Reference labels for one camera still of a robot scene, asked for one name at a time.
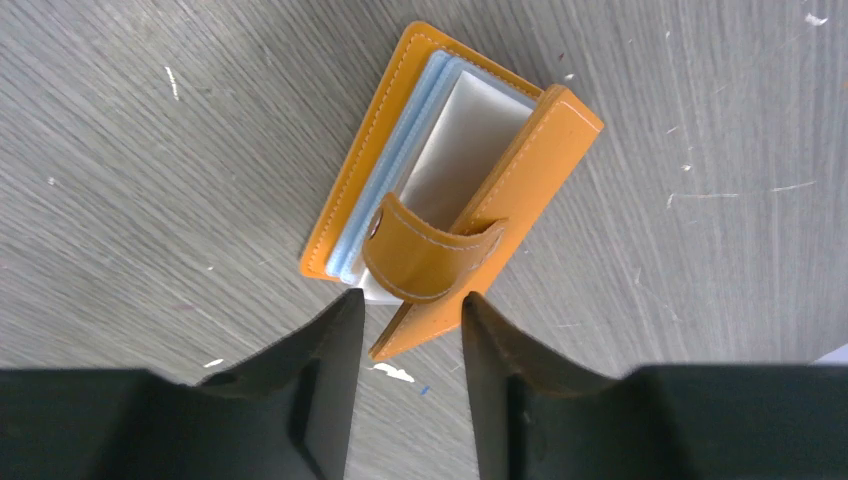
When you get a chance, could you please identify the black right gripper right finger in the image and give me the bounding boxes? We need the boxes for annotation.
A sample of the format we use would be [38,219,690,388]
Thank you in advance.
[461,292,636,479]

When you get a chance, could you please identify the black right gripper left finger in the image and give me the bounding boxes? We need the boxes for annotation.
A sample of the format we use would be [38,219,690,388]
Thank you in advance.
[195,289,365,479]

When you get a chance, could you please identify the orange leather card holder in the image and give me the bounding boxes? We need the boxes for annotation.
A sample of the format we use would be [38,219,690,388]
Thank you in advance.
[300,21,604,361]

